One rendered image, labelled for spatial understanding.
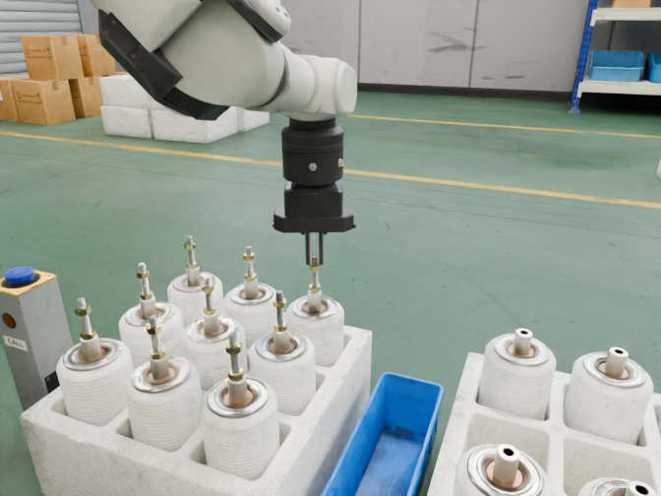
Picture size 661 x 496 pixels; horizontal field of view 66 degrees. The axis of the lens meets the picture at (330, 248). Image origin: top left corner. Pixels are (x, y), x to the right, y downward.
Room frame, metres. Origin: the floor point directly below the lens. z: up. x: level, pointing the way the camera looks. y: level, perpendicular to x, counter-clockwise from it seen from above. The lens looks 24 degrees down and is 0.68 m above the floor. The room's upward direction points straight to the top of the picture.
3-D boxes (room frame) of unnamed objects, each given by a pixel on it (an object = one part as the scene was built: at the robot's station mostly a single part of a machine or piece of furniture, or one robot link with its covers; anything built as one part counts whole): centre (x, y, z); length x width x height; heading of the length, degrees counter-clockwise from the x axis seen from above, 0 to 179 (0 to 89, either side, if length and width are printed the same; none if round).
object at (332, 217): (0.72, 0.03, 0.45); 0.13 x 0.10 x 0.12; 92
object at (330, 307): (0.72, 0.03, 0.25); 0.08 x 0.08 x 0.01
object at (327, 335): (0.72, 0.03, 0.16); 0.10 x 0.10 x 0.18
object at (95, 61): (4.42, 1.96, 0.45); 0.30 x 0.24 x 0.30; 65
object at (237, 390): (0.51, 0.11, 0.26); 0.02 x 0.02 x 0.03
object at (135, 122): (3.56, 1.27, 0.09); 0.39 x 0.39 x 0.18; 68
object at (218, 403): (0.51, 0.11, 0.25); 0.08 x 0.08 x 0.01
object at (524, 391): (0.61, -0.27, 0.16); 0.10 x 0.10 x 0.18
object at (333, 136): (0.74, 0.03, 0.57); 0.11 x 0.11 x 0.11; 76
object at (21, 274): (0.70, 0.48, 0.32); 0.04 x 0.04 x 0.02
